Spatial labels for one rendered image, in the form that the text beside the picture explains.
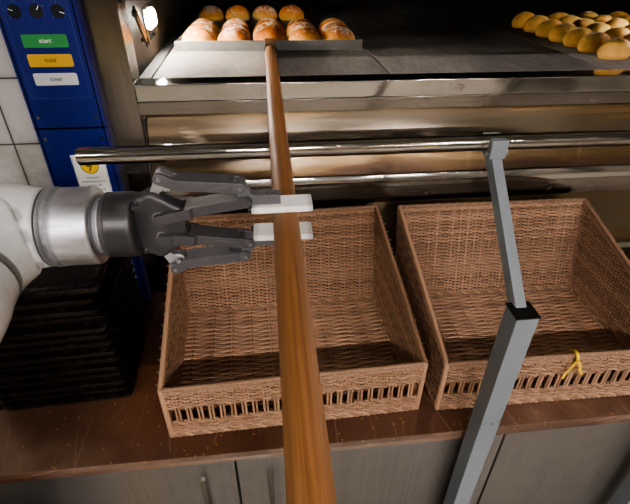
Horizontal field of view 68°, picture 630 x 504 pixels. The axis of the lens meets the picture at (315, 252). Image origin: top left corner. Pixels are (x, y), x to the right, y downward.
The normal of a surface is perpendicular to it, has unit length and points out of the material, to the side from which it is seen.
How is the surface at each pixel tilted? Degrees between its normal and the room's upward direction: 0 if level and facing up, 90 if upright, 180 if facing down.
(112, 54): 90
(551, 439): 90
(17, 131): 90
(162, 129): 70
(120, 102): 90
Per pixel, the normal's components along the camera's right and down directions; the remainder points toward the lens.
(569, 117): 0.11, 0.25
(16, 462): 0.01, -0.82
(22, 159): 0.11, 0.56
